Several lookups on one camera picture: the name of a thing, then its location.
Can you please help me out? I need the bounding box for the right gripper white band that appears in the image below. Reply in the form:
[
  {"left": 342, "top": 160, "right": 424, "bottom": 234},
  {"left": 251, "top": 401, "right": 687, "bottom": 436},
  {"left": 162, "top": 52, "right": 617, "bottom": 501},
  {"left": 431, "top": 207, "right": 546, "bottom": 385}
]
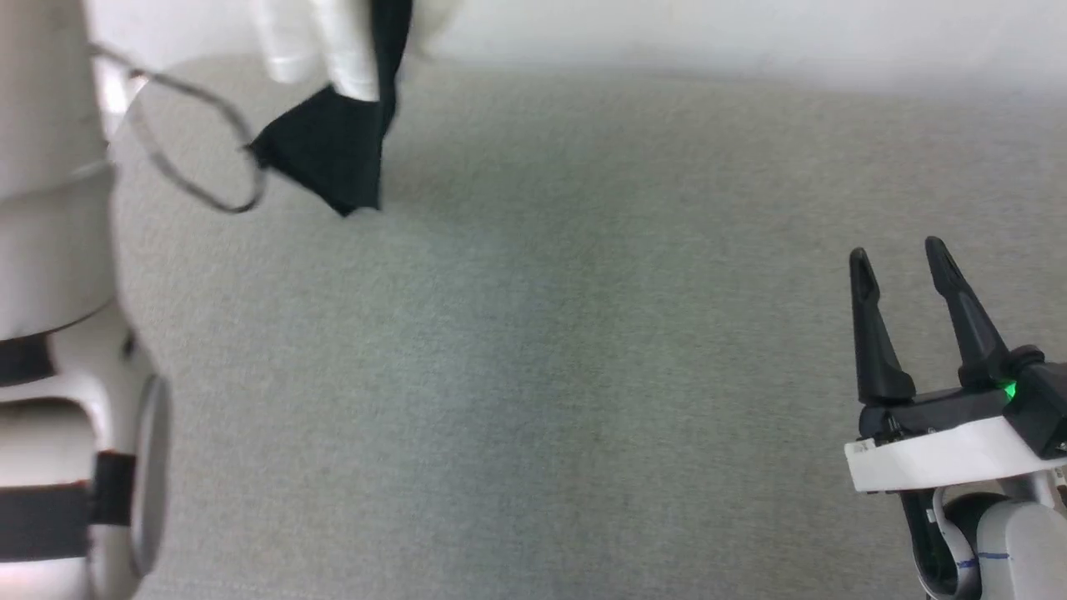
[{"left": 844, "top": 236, "right": 1056, "bottom": 493}]

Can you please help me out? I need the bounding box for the black and white raglan shirt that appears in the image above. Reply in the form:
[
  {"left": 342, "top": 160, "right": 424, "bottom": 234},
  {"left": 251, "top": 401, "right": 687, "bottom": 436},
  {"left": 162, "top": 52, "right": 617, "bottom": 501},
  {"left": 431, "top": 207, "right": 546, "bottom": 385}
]
[{"left": 248, "top": 0, "right": 464, "bottom": 218}]

